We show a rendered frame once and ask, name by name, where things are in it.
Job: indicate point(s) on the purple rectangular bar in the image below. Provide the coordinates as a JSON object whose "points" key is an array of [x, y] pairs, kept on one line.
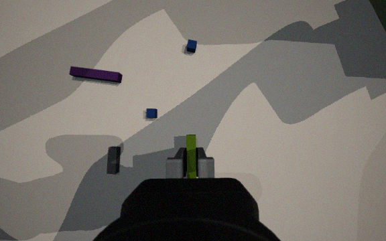
{"points": [[95, 74]]}

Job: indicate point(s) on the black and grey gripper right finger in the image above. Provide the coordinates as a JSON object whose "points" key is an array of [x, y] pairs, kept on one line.
{"points": [[205, 165]]}

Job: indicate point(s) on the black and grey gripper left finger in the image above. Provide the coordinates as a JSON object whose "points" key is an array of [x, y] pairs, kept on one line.
{"points": [[176, 167]]}

